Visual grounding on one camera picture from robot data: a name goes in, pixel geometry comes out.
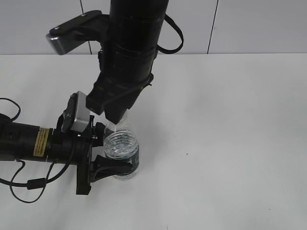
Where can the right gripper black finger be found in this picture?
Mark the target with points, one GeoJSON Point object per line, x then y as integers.
{"type": "Point", "coordinates": [114, 113]}

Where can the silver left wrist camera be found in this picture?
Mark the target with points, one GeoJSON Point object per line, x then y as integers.
{"type": "Point", "coordinates": [76, 116]}

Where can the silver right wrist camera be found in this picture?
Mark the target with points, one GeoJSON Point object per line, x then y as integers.
{"type": "Point", "coordinates": [89, 26]}

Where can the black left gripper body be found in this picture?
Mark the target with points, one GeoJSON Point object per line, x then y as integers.
{"type": "Point", "coordinates": [73, 148]}

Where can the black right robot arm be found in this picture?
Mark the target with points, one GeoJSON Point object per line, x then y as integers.
{"type": "Point", "coordinates": [128, 53]}

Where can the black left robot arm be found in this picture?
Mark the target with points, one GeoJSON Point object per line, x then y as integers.
{"type": "Point", "coordinates": [34, 143]}

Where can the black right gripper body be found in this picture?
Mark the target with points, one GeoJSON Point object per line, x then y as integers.
{"type": "Point", "coordinates": [107, 90]}

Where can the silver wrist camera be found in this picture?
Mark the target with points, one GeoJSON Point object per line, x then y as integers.
{"type": "Point", "coordinates": [76, 116]}
{"type": "Point", "coordinates": [89, 26]}

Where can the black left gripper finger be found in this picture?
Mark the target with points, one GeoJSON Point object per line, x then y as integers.
{"type": "Point", "coordinates": [103, 167]}
{"type": "Point", "coordinates": [98, 134]}

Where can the clear water bottle green label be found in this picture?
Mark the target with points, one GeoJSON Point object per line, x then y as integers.
{"type": "Point", "coordinates": [121, 144]}

